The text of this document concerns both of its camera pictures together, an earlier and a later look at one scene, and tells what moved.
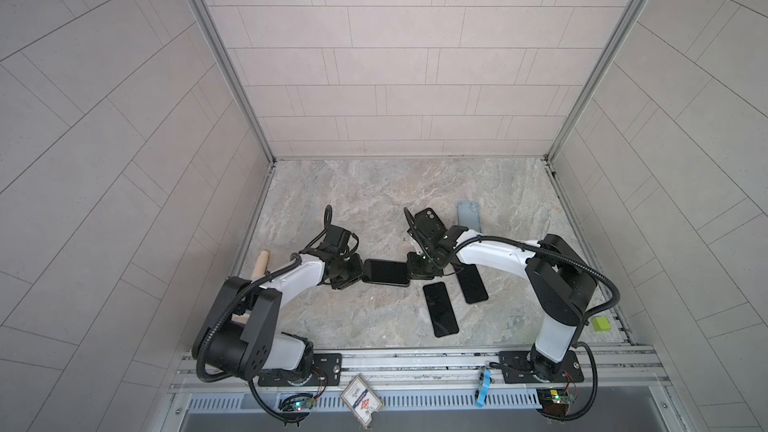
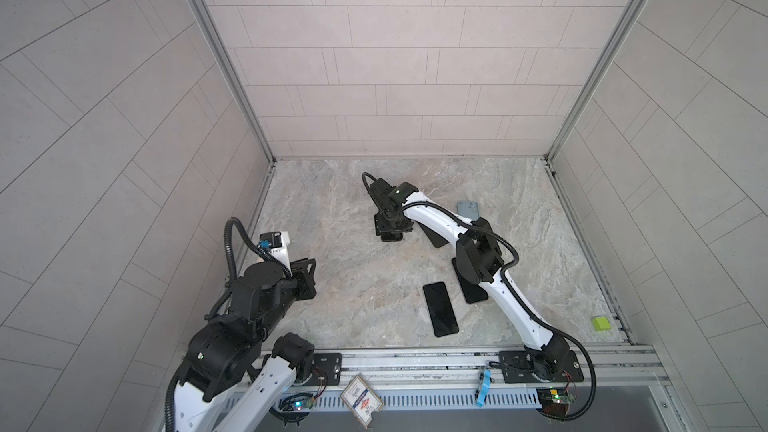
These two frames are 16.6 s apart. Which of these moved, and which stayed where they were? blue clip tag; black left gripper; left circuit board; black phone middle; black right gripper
Moved: black left gripper; black right gripper
Stayed: blue clip tag; black phone middle; left circuit board
